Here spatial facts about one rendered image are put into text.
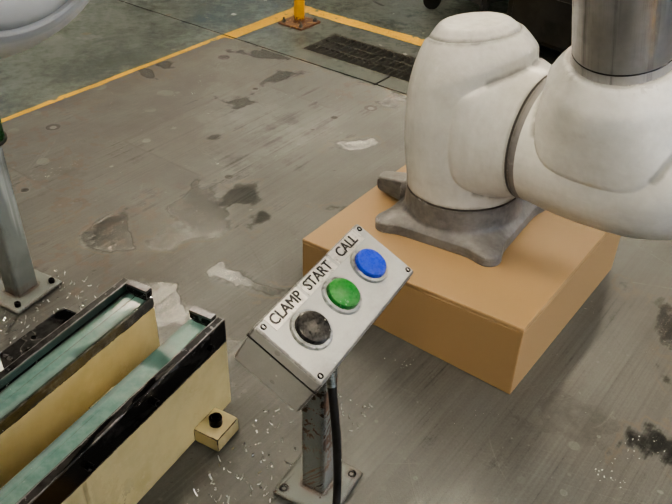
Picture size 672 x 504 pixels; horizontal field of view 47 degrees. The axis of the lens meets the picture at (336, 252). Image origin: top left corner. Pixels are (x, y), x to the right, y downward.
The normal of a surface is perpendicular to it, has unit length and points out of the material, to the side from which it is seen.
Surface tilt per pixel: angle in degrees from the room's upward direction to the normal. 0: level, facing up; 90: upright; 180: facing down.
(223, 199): 0
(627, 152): 93
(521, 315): 4
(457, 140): 89
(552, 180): 95
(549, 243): 4
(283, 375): 90
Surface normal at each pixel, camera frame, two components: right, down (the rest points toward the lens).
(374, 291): 0.42, -0.58
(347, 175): 0.02, -0.81
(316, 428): -0.49, 0.50
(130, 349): 0.87, 0.30
